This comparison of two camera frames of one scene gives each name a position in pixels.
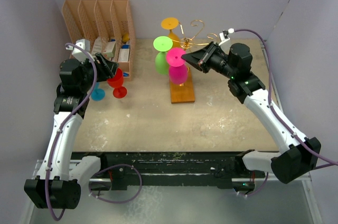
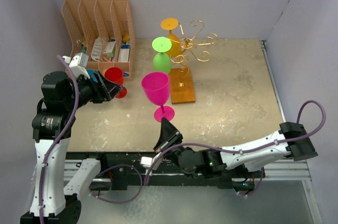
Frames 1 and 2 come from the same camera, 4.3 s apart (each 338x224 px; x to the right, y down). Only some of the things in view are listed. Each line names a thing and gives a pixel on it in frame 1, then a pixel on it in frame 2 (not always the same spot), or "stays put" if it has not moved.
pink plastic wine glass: x=178 y=72 → x=156 y=86
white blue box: x=124 y=53 stays put
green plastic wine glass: x=162 y=44 stays put
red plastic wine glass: x=116 y=82 stays put
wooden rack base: x=182 y=93 stays put
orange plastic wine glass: x=170 y=24 stays put
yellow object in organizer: x=125 y=37 stays put
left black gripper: x=106 y=68 → x=104 y=90
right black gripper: x=200 y=59 → x=168 y=133
